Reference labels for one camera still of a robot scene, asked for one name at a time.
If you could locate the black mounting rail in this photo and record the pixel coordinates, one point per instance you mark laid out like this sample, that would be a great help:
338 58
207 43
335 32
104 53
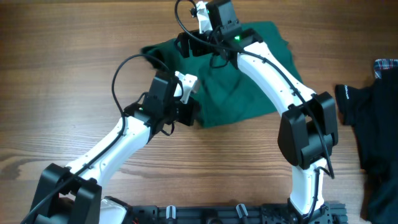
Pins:
236 214

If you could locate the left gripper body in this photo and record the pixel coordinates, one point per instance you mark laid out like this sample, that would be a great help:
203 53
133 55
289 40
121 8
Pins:
176 110

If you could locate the plaid fabric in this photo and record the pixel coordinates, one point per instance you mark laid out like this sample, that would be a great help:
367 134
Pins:
383 64

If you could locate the green cloth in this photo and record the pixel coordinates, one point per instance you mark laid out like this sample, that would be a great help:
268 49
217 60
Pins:
226 95

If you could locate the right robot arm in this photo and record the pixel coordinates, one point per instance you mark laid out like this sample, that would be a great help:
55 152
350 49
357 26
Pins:
308 127

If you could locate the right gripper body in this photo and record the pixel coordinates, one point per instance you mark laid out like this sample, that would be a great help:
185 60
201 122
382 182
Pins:
197 48

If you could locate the black garment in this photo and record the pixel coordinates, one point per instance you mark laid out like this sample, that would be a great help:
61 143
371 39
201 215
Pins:
372 113

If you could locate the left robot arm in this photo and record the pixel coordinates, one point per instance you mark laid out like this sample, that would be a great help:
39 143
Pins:
73 193

